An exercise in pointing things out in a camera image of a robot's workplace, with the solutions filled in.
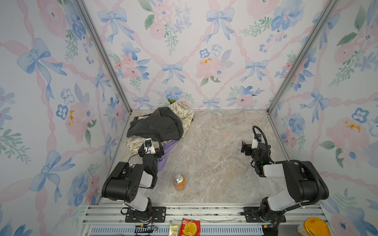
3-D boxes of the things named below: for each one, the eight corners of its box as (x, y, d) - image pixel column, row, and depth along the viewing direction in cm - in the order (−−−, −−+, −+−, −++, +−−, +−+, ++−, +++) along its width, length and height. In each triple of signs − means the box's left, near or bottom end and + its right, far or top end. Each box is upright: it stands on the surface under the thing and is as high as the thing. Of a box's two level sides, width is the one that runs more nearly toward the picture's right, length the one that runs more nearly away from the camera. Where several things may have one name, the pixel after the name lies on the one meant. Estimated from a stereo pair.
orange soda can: (173, 189, 84) (171, 182, 75) (177, 179, 88) (176, 171, 78) (182, 192, 83) (181, 186, 74) (186, 183, 86) (186, 175, 77)
